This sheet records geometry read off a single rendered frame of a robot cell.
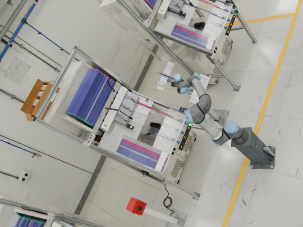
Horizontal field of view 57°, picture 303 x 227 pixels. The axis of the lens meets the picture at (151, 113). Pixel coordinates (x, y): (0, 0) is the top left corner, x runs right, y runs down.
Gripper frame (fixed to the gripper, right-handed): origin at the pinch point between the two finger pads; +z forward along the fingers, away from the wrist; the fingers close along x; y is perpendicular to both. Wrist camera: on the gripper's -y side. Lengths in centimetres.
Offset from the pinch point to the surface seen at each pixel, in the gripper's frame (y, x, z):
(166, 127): -2.1, -39.1, 7.2
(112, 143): -44, -76, -5
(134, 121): -33, -47, -2
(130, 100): -43, -29, -11
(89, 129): -59, -75, -31
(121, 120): -43, -52, -11
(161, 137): -2, -51, 7
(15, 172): -186, -154, 55
